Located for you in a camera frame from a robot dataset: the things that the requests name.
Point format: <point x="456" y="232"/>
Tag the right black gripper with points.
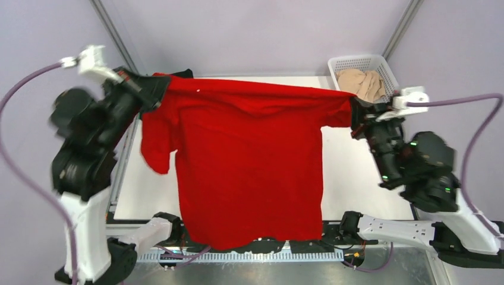
<point x="364" y="113"/>

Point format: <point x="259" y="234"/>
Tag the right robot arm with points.
<point x="423" y="167"/>

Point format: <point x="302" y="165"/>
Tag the red t-shirt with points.
<point x="248" y="156"/>

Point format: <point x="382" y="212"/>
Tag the white plastic basket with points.
<point x="365" y="63"/>

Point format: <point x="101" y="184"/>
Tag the folded black t-shirt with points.
<point x="188" y="73"/>

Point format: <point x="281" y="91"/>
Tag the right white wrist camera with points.
<point x="409" y="101"/>

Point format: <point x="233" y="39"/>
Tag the white slotted cable duct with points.
<point x="282" y="256"/>

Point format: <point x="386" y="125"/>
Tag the beige t-shirt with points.
<point x="366" y="85"/>

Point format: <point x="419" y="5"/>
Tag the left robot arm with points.
<point x="81" y="176"/>

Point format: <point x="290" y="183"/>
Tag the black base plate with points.
<point x="331" y="239"/>

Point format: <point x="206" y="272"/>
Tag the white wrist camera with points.
<point x="90" y="64"/>
<point x="409" y="101"/>

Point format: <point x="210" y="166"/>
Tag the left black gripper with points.
<point x="151" y="88"/>

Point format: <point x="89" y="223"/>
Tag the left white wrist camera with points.
<point x="90" y="64"/>

